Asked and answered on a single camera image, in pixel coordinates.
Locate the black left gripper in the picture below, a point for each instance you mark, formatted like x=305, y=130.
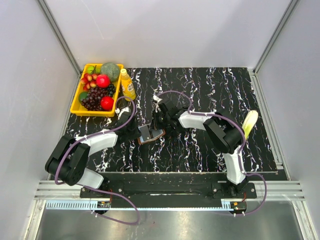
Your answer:
x=136, y=134

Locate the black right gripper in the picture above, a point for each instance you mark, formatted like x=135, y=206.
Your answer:
x=156, y=113

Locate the brown leather card holder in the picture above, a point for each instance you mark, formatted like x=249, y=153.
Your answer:
x=148, y=134

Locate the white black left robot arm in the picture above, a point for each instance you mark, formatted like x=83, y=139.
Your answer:
x=68, y=161

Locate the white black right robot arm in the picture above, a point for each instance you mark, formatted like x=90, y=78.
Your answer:
x=226, y=135

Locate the red pomegranate lower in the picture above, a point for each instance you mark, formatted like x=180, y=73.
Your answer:
x=107, y=103

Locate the red pomegranate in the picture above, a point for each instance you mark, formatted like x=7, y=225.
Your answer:
x=103, y=81
x=107, y=103

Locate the yellow juice bottle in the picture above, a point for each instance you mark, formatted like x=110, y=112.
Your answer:
x=128, y=89

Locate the black grape bunch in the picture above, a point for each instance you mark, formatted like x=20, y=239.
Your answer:
x=110, y=90

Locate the dark purple grape bunch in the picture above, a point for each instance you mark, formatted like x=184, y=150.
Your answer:
x=92, y=102

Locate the yellow plastic fruit tray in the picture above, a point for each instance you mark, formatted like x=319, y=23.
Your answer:
x=78, y=109

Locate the red pomegranate upper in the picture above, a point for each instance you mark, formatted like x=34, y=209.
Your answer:
x=103, y=81

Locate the green lime fruit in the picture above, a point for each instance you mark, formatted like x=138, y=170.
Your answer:
x=83, y=95

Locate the green melon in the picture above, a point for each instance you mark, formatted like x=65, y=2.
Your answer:
x=112, y=70

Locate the small red fruit cluster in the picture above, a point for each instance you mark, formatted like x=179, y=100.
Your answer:
x=88, y=79

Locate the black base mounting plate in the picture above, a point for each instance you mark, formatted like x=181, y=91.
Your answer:
x=177, y=190

